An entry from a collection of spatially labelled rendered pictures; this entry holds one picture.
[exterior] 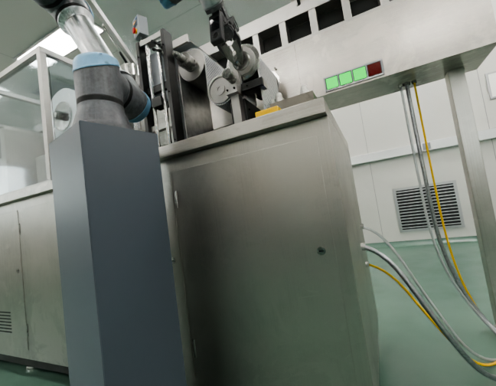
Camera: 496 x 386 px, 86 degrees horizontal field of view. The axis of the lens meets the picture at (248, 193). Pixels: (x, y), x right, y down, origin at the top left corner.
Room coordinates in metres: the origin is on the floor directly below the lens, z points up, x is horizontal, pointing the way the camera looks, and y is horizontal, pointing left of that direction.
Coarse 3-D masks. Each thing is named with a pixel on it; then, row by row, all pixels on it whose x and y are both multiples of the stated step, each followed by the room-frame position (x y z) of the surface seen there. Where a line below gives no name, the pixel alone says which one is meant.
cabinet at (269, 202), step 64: (320, 128) 0.68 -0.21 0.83; (192, 192) 0.85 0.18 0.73; (256, 192) 0.76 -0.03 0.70; (320, 192) 0.69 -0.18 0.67; (0, 256) 1.39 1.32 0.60; (192, 256) 0.87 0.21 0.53; (256, 256) 0.77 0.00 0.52; (320, 256) 0.70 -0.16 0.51; (0, 320) 1.41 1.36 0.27; (192, 320) 0.88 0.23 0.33; (256, 320) 0.78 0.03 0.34; (320, 320) 0.71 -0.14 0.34; (192, 384) 0.90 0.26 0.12; (256, 384) 0.80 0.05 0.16; (320, 384) 0.72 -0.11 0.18
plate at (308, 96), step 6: (312, 90) 0.90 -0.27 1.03; (294, 96) 0.92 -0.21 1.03; (300, 96) 0.91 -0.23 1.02; (306, 96) 0.91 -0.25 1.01; (312, 96) 0.90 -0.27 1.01; (276, 102) 0.95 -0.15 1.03; (282, 102) 0.94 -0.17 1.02; (288, 102) 0.93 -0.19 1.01; (294, 102) 0.93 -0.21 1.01; (300, 102) 0.92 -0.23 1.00; (282, 108) 0.94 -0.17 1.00
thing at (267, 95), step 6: (258, 72) 1.02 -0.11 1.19; (264, 78) 1.07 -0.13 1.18; (270, 84) 1.13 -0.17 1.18; (264, 90) 1.05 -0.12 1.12; (270, 90) 1.12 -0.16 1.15; (276, 90) 1.21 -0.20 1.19; (264, 96) 1.04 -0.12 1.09; (270, 96) 1.11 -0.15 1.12; (264, 102) 1.03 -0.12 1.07; (270, 102) 1.10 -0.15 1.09; (264, 108) 1.02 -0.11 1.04
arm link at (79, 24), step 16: (64, 0) 0.81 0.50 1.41; (80, 0) 0.85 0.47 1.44; (64, 16) 0.82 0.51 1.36; (80, 16) 0.84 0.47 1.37; (64, 32) 0.88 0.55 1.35; (80, 32) 0.82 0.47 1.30; (96, 32) 0.85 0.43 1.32; (80, 48) 0.83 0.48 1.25; (96, 48) 0.82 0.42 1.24; (144, 96) 0.85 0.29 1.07; (128, 112) 0.81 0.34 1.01; (144, 112) 0.87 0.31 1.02
